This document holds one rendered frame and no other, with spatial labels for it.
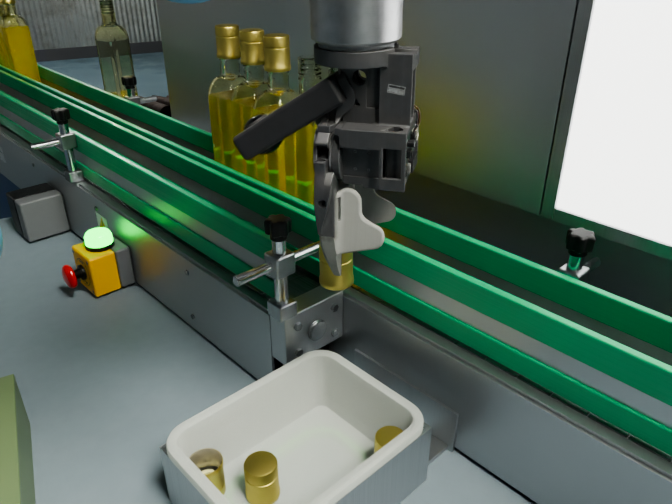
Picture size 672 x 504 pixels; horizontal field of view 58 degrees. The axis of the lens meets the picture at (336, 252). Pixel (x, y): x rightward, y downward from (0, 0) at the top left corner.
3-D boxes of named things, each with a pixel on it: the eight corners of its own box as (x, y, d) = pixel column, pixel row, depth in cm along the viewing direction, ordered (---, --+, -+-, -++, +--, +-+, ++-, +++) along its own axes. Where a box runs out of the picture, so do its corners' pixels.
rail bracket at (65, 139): (87, 183, 109) (72, 110, 102) (46, 194, 104) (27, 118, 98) (78, 177, 111) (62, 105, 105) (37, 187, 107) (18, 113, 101)
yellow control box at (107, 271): (137, 285, 102) (129, 246, 98) (94, 301, 97) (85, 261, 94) (118, 270, 106) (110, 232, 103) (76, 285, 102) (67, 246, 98)
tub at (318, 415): (429, 476, 66) (436, 417, 62) (266, 618, 52) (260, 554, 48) (323, 397, 77) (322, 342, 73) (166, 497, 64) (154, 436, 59)
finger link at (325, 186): (329, 242, 53) (331, 142, 50) (313, 240, 53) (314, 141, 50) (343, 226, 57) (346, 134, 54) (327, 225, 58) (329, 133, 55)
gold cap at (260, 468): (260, 514, 60) (257, 483, 58) (238, 493, 62) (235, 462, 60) (287, 493, 62) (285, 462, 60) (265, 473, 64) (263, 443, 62)
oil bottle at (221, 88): (265, 207, 99) (257, 74, 88) (237, 217, 95) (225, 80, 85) (245, 197, 102) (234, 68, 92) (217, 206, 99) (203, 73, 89)
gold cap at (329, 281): (314, 288, 61) (313, 250, 59) (324, 270, 64) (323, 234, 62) (349, 292, 60) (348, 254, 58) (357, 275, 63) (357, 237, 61)
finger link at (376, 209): (392, 261, 61) (392, 182, 55) (336, 254, 62) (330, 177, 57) (398, 243, 63) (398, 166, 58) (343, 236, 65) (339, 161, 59)
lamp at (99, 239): (119, 246, 98) (116, 229, 97) (92, 255, 96) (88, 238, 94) (107, 237, 101) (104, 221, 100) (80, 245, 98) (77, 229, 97)
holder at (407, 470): (457, 453, 69) (463, 401, 66) (267, 618, 53) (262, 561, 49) (352, 381, 80) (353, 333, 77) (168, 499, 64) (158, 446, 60)
